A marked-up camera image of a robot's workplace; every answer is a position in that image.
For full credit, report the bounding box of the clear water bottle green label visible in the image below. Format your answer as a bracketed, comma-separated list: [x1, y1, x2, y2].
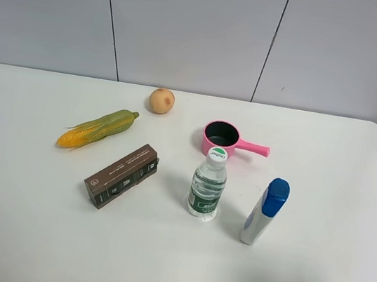
[187, 146, 228, 222]

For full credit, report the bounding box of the yellow corn cob green husk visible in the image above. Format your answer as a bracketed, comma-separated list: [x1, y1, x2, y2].
[56, 109, 139, 149]

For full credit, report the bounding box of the white bottle blue cap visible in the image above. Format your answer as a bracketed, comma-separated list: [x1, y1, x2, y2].
[239, 177, 291, 246]

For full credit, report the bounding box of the pink saucepan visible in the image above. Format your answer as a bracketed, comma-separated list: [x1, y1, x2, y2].
[201, 120, 271, 158]

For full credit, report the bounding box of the round tan potato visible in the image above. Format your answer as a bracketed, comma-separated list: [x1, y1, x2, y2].
[149, 88, 175, 114]

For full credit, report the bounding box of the brown rectangular box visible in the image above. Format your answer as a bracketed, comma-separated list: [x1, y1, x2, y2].
[84, 144, 159, 209]

